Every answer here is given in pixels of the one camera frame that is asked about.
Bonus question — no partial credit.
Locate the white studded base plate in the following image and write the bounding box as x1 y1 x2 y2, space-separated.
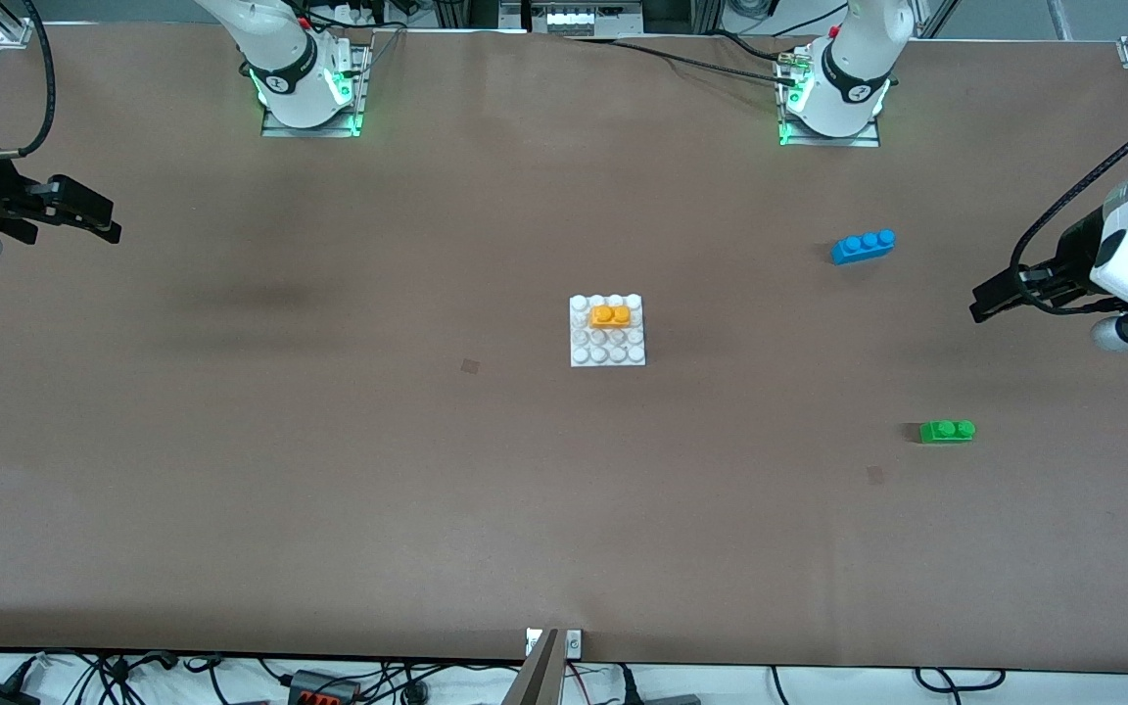
569 294 647 368

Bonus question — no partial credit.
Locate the blue three-stud block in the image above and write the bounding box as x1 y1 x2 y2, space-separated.
830 229 897 266

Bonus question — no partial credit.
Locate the white power strip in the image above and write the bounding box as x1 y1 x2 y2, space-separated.
530 0 645 38

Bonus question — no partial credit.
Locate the orange black connector box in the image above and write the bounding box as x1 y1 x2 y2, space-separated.
288 670 361 705

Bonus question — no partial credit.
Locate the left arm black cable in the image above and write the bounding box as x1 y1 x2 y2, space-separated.
1010 98 1128 295

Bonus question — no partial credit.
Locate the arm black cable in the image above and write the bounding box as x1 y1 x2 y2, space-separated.
0 0 58 161
1010 98 1128 295

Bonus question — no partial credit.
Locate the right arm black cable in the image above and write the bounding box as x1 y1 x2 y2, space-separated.
0 0 58 161

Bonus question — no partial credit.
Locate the black looped floor cable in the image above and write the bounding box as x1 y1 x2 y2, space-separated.
915 668 1008 693

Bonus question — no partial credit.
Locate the long black table cable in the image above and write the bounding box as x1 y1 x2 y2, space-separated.
564 35 800 81

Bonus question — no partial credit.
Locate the aluminium frame profile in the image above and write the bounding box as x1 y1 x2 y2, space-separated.
435 0 502 28

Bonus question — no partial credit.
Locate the white mount bracket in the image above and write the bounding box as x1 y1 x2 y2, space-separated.
525 629 584 658

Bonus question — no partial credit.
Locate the brown camera mount bar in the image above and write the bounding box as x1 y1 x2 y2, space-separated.
503 629 565 705

